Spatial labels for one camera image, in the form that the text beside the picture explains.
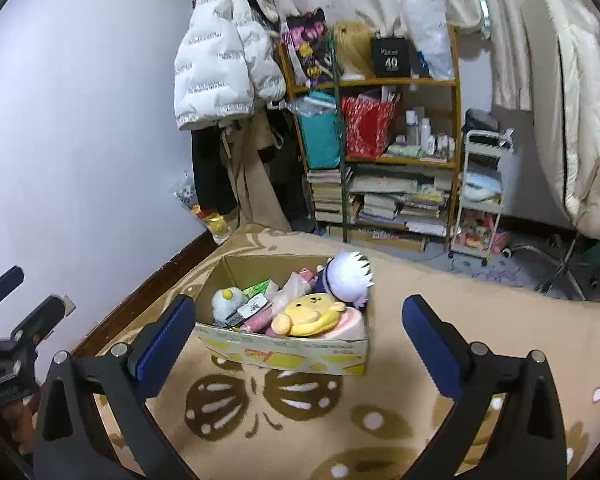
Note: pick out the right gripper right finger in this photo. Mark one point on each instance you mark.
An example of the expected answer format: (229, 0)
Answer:
(528, 440)

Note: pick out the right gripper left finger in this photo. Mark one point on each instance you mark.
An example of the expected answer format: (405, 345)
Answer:
(71, 441)

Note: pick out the white fluffy plush chick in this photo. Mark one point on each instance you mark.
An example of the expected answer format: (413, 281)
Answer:
(225, 302)

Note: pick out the black Face tissue pack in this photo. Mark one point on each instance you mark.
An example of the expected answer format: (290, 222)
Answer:
(254, 305)

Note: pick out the pink swirl roll plush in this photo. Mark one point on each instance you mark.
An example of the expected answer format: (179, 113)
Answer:
(351, 326)

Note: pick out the yellow bear plush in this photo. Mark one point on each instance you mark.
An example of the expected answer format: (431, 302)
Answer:
(308, 316)

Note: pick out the pink packet bag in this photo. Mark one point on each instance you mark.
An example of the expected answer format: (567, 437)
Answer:
(294, 288)

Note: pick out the purple haired plush doll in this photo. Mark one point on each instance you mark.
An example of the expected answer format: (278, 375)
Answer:
(347, 277)

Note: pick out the green tissue pack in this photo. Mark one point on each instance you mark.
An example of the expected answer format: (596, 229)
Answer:
(267, 288)

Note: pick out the pink plush bear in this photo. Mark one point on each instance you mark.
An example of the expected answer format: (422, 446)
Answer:
(307, 275)

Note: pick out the person left hand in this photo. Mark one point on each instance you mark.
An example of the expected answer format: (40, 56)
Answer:
(19, 416)

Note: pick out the snack bag on floor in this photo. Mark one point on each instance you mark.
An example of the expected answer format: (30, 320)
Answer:
(185, 192)

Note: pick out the cardboard box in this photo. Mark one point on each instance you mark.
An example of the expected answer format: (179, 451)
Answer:
(315, 355)

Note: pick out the white rolling cart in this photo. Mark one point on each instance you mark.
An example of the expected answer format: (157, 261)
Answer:
(480, 193)

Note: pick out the stack of books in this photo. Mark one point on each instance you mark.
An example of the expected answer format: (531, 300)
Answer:
(411, 199)

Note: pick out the beige trench coat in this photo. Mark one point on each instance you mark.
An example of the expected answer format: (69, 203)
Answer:
(256, 200)

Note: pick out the white puffer jacket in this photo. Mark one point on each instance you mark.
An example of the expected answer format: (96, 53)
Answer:
(225, 67)

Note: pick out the red gift bag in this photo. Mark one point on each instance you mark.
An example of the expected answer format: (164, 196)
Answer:
(367, 124)

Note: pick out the wooden bookshelf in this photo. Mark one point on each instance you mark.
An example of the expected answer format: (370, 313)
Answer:
(426, 127)

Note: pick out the teal bag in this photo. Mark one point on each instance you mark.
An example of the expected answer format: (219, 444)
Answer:
(317, 114)

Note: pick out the black box with 40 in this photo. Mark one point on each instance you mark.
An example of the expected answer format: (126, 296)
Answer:
(390, 57)

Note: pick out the blonde wig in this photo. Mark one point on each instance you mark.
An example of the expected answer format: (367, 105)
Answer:
(353, 49)

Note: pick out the upper wall socket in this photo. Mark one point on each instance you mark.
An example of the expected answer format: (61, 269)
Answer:
(68, 305)

